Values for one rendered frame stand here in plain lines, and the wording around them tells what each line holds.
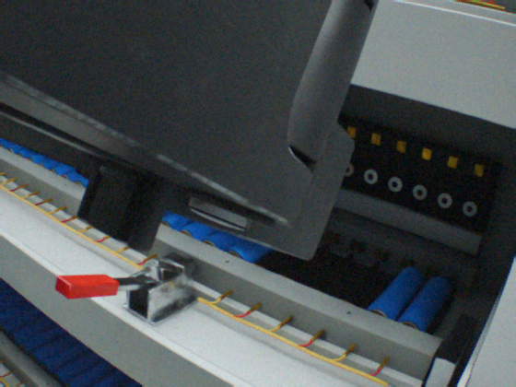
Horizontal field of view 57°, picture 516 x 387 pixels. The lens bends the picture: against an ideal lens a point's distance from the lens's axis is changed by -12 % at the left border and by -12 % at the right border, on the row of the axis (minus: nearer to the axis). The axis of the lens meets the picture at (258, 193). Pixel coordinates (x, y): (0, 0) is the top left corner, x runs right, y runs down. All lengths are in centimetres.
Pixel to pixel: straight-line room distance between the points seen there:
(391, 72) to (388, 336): 13
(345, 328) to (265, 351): 5
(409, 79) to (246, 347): 16
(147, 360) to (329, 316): 11
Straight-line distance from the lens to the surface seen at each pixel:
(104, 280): 28
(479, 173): 38
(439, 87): 24
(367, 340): 29
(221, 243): 36
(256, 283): 31
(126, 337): 32
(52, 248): 39
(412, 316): 31
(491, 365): 23
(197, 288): 33
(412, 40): 24
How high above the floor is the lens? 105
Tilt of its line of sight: 6 degrees down
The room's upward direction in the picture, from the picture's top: 16 degrees clockwise
